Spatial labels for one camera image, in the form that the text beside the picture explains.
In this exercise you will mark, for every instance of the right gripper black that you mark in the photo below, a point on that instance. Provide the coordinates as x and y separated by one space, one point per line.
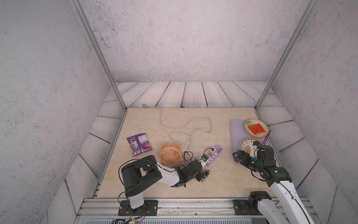
241 153

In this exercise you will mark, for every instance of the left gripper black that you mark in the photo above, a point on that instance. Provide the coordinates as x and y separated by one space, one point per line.
203 176

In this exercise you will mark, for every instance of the purple power strip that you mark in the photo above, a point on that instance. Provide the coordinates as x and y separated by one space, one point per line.
212 158

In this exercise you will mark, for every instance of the pink USB plug adapter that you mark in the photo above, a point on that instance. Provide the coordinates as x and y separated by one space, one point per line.
212 151

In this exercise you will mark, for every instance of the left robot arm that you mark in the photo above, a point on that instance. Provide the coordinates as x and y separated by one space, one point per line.
137 175

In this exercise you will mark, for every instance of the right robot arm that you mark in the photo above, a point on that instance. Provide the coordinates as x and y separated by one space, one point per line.
279 180

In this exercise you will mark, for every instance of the orange desk fan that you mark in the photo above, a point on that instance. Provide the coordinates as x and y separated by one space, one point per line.
170 153

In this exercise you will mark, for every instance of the patterned plate with bread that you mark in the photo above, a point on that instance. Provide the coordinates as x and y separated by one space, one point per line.
244 145

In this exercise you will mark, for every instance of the lavender tray mat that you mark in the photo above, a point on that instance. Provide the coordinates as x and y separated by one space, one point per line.
240 134

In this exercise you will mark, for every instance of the plate with red food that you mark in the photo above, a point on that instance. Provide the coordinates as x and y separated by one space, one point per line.
250 122

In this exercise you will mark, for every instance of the red food piece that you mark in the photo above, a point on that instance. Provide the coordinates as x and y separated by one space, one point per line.
256 129

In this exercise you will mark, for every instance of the purple snack bag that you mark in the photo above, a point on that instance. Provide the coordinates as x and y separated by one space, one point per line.
139 144

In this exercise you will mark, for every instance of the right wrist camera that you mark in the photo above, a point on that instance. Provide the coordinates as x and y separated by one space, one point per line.
253 147

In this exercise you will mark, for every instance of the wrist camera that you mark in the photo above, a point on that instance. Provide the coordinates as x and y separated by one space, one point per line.
253 147
204 158

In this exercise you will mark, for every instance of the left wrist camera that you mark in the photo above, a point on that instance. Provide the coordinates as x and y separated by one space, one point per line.
204 158

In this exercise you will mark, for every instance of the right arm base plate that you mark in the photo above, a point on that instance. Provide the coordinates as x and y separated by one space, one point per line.
246 208

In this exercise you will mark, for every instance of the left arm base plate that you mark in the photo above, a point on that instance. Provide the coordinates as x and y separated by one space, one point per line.
150 208

